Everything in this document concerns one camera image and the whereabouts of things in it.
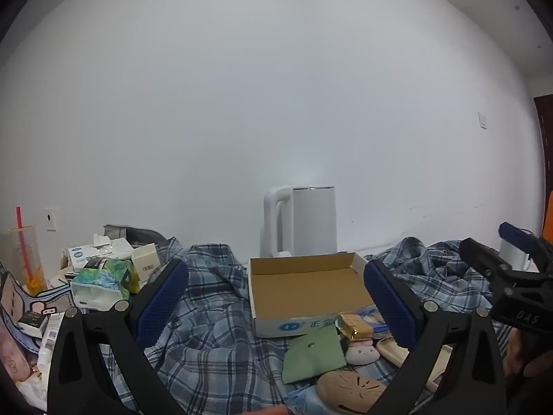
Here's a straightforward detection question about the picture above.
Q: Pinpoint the pink pouch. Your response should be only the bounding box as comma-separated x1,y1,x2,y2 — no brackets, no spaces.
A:
0,322,32,383

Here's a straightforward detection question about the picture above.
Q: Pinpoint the plastic cup with red straw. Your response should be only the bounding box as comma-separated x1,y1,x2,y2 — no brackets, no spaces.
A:
0,206,47,297

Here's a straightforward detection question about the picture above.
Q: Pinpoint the white tube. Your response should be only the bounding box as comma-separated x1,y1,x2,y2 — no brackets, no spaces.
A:
37,311,66,369

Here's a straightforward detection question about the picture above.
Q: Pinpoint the light blue plaid shirt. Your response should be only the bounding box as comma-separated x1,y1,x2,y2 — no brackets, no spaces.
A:
365,237,495,315

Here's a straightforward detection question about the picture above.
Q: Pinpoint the black green carton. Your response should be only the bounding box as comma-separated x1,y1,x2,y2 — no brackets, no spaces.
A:
82,256,112,274

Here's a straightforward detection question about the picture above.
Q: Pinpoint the blue plaid bed sheet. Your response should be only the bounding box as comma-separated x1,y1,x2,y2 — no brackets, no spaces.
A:
97,242,437,415

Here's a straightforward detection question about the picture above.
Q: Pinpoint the green patterned tissue pack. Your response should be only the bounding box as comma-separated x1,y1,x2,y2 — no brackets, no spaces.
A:
70,257,140,311

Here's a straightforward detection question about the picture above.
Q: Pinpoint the white blue medicine box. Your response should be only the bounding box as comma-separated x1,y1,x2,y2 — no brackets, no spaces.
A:
67,237,135,271

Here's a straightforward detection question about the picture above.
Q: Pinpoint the dark wooden door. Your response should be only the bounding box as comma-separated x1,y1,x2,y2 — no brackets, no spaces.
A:
533,93,553,243

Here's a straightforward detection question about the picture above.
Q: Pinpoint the cream cardboard box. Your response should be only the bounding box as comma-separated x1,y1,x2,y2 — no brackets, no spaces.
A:
131,243,161,288

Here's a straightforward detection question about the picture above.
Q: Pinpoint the cartoon paper bag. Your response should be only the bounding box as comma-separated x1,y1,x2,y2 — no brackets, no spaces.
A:
0,259,77,357

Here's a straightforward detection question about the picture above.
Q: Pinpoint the person's right hand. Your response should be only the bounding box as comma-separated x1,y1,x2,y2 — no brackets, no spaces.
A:
503,328,553,379

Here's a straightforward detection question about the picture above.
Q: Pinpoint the beige perforated slipper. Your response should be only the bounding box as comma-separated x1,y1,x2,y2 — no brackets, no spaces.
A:
317,369,388,415

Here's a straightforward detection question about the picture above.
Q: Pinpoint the beige soft block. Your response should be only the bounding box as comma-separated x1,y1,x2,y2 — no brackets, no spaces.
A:
375,336,410,368

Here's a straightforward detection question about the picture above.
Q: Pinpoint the pink white plush toy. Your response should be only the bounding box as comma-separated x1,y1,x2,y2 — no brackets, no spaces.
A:
345,337,381,366

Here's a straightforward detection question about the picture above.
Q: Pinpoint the blue white packet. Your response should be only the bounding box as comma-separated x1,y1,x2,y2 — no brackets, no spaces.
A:
356,305,388,339

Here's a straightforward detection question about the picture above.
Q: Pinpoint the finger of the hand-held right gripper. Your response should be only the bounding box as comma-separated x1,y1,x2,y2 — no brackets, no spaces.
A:
459,237,525,297
498,222,553,271

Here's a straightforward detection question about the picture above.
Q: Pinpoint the blue plastic bag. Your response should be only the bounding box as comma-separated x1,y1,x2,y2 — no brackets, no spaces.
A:
285,386,322,415

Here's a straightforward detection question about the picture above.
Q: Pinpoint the small black box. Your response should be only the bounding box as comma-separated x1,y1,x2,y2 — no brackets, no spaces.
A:
17,310,49,339

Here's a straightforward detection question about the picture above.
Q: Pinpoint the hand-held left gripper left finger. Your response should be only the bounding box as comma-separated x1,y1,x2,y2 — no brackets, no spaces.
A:
47,259,190,415

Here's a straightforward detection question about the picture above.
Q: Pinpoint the white enamel cup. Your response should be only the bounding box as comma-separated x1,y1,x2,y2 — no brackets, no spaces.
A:
499,238,531,272

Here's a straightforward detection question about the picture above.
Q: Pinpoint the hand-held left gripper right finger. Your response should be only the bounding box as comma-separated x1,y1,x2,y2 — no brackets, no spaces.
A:
364,259,505,415

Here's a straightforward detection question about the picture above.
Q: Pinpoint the green snap pouch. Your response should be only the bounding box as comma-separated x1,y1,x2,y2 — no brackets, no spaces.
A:
282,324,347,385

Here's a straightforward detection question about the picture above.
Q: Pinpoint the gold snack packet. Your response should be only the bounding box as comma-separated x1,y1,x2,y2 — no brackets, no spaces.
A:
336,312,373,341

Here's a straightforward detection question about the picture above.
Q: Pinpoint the grey fabric bag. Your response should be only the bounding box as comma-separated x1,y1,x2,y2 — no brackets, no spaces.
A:
103,224,167,249

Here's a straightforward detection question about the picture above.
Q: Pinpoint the orange object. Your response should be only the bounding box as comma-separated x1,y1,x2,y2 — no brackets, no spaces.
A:
544,189,553,243

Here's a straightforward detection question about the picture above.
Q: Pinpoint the white electric kettle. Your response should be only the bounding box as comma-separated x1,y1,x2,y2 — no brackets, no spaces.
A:
260,185,338,258

